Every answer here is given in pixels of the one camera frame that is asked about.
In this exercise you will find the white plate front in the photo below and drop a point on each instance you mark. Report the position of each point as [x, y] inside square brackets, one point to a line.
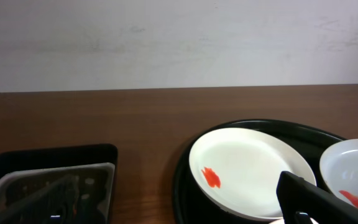
[281, 221]

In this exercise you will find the black rectangular base tray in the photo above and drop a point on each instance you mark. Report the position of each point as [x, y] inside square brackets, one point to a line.
[59, 157]

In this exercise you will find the clear rectangular water container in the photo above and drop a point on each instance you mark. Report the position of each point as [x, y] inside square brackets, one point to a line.
[76, 194]

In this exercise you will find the round black tray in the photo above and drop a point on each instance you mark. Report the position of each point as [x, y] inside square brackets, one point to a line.
[190, 205]

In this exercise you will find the white plate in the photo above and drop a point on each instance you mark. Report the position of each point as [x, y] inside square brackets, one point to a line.
[281, 221]
[238, 170]
[339, 169]

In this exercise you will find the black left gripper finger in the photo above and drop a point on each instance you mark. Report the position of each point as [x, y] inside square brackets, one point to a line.
[302, 202]

